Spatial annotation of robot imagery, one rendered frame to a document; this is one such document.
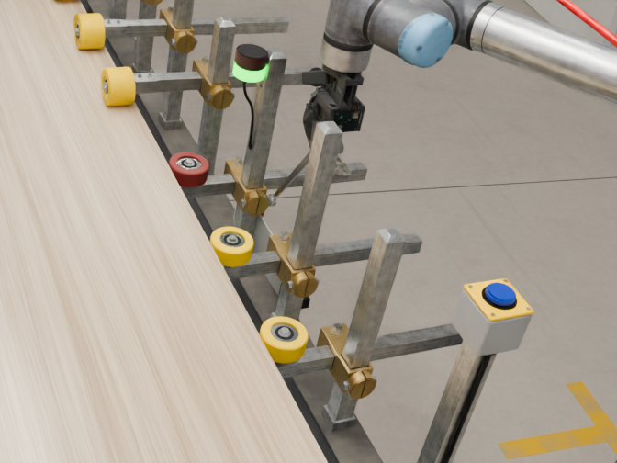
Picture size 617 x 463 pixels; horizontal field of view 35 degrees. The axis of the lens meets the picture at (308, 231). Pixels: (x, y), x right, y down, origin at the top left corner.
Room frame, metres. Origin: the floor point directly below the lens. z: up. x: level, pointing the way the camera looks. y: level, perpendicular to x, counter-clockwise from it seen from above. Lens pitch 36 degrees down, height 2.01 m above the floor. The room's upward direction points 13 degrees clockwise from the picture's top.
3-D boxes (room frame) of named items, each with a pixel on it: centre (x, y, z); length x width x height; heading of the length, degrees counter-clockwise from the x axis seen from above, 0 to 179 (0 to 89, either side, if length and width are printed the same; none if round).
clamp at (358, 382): (1.27, -0.11, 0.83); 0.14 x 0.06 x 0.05; 32
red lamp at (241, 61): (1.66, 0.18, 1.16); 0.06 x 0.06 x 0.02
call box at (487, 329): (1.03, -0.26, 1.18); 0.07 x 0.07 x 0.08; 32
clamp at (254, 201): (1.70, 0.15, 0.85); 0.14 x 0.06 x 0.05; 32
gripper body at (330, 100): (1.61, 0.00, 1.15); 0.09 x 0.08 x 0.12; 32
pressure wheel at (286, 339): (1.22, 0.00, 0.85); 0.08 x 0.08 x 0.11
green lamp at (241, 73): (1.66, 0.18, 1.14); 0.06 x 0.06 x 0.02
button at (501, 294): (1.03, -0.26, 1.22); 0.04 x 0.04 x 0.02
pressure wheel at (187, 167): (1.65, 0.26, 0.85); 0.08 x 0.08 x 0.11
